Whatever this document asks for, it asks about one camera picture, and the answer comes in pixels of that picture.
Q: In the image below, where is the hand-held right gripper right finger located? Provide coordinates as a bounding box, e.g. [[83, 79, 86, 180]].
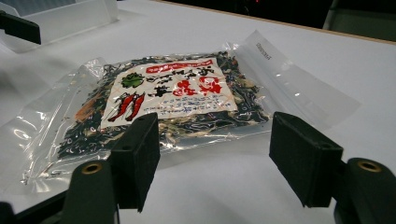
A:
[[269, 111, 344, 208]]

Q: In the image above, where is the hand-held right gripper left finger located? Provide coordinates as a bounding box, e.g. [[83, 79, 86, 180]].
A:
[[106, 112, 162, 213]]

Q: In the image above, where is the clear packet of dried vegetables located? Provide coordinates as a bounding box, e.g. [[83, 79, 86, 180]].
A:
[[0, 29, 362, 194]]

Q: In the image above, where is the translucent plastic container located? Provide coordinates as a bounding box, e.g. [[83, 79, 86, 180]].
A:
[[0, 0, 120, 54]]

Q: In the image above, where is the dark chair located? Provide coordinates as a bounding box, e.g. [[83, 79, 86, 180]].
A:
[[322, 0, 396, 43]]

